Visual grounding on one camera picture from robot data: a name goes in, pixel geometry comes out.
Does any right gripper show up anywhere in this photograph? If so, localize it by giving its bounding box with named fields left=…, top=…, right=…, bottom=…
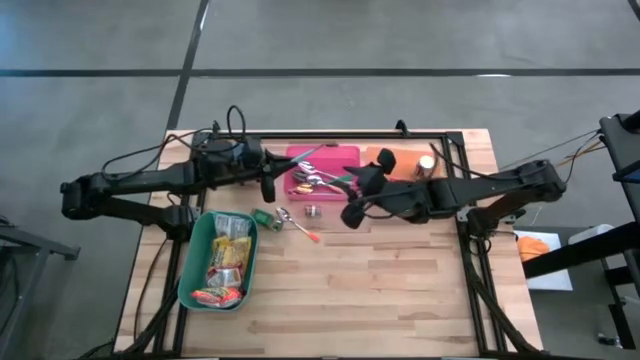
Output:
left=340, top=148, right=417, bottom=231

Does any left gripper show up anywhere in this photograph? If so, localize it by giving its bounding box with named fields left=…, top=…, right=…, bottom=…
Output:
left=234, top=138, right=302, bottom=204

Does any blue-handled spoon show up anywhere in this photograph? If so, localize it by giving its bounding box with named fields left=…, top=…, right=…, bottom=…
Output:
left=289, top=143, right=326, bottom=164

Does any gold spoon green handle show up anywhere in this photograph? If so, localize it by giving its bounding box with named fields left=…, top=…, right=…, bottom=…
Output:
left=293, top=173, right=354, bottom=196

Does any teal-handled spoon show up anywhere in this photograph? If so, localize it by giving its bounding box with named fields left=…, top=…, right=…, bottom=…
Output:
left=307, top=175, right=351, bottom=195

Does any orange-handled spoon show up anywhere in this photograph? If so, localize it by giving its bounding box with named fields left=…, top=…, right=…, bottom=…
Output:
left=275, top=207, right=321, bottom=245

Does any white-lidded spice jar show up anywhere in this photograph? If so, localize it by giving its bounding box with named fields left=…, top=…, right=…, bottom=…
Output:
left=414, top=154, right=437, bottom=179

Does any yellow ramen packet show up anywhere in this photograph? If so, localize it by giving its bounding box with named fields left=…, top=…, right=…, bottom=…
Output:
left=208, top=235, right=253, bottom=270

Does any red ramen packet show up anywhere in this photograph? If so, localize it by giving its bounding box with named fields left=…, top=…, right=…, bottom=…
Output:
left=206, top=266, right=245, bottom=290

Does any orange Maruchan ramen packet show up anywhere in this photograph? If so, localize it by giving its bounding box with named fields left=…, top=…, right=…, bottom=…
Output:
left=190, top=286, right=245, bottom=309

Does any pink plastic bin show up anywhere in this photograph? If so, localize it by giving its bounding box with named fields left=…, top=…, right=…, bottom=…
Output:
left=283, top=144, right=362, bottom=202

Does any orange plastic bin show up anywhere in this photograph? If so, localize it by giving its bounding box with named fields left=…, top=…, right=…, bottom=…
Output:
left=363, top=144, right=446, bottom=184

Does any teal plastic basket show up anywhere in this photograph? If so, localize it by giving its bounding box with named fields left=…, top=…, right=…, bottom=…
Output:
left=177, top=209, right=260, bottom=312

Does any orange cloth object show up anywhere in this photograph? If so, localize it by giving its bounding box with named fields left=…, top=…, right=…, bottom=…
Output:
left=517, top=235, right=551, bottom=264

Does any white paper sheet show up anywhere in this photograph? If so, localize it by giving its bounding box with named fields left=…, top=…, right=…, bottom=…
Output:
left=512, top=229, right=575, bottom=292

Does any white plastic container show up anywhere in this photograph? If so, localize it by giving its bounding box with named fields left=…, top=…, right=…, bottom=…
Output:
left=567, top=223, right=616, bottom=246

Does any grey metal stand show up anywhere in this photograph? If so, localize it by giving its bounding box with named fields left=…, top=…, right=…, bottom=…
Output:
left=0, top=218, right=81, bottom=360

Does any black equipment stand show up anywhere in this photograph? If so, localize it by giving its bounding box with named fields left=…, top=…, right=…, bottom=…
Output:
left=522, top=110, right=640, bottom=351

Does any black aluminium rig frame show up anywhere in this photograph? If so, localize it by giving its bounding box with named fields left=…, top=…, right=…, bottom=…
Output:
left=119, top=119, right=546, bottom=359

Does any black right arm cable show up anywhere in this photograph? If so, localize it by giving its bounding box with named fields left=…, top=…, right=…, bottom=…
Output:
left=428, top=142, right=524, bottom=182

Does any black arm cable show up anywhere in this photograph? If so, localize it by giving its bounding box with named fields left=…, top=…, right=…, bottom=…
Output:
left=101, top=104, right=250, bottom=182
left=428, top=142, right=524, bottom=182

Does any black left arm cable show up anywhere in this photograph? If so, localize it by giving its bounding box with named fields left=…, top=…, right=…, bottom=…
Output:
left=101, top=104, right=250, bottom=182

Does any grey cable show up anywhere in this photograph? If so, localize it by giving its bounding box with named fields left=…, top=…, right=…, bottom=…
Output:
left=499, top=129, right=601, bottom=172

